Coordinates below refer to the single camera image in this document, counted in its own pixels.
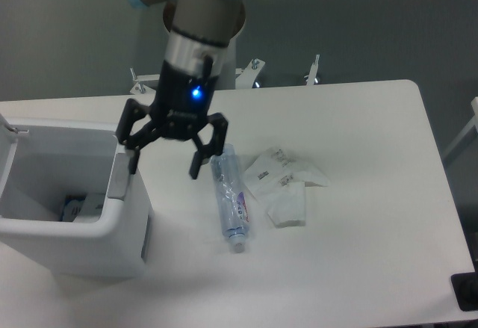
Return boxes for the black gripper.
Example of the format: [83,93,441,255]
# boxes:
[115,58,229,180]

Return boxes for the white push-button trash can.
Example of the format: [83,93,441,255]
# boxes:
[1,118,153,278]

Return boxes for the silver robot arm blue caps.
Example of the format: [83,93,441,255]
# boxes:
[116,0,243,179]

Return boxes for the crushed clear plastic bottle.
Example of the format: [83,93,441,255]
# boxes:
[210,143,249,253]

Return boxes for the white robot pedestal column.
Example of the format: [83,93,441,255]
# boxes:
[215,36,237,91]

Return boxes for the white folded tissue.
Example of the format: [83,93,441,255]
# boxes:
[264,182,306,229]

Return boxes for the black clamp at table edge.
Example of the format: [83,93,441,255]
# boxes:
[451,272,477,312]

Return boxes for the blue white box in bin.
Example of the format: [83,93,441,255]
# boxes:
[59,193,105,223]

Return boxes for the white frame at right edge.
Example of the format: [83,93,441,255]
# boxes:
[442,97,477,167]

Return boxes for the crumpled white paper wrapper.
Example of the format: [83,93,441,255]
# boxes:
[243,146,330,196]

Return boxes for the white pedestal base frame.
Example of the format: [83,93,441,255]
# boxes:
[129,54,321,95]

